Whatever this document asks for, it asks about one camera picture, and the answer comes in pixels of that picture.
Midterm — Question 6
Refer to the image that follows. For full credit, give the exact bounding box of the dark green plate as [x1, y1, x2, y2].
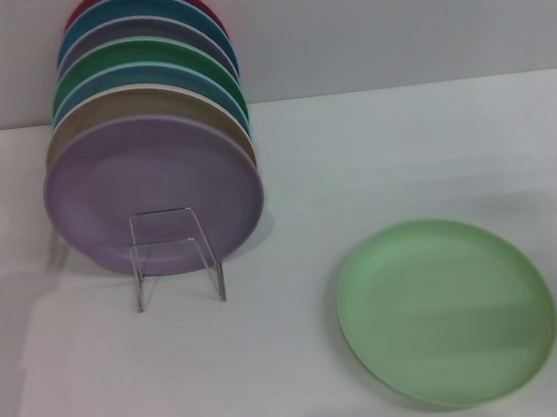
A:
[44, 24, 251, 139]

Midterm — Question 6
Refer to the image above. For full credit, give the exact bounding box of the lavender plate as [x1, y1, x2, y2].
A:
[36, 102, 274, 289]

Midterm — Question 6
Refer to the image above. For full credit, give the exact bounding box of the grey purple plate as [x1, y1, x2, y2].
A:
[51, 5, 239, 98]

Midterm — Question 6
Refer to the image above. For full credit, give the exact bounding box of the clear plate rack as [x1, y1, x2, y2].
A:
[125, 202, 229, 314]

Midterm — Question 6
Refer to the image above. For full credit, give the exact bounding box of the red plate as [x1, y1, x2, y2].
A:
[59, 0, 230, 56]

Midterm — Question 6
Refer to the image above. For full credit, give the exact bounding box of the light blue plate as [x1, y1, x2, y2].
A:
[45, 49, 253, 159]

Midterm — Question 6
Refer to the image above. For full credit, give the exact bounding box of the light green plate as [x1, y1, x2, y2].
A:
[327, 204, 557, 417]

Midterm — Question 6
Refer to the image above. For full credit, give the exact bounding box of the beige plate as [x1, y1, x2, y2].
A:
[38, 70, 259, 190]

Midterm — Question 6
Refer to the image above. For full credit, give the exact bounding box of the teal blue plate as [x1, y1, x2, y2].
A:
[51, 0, 242, 96]

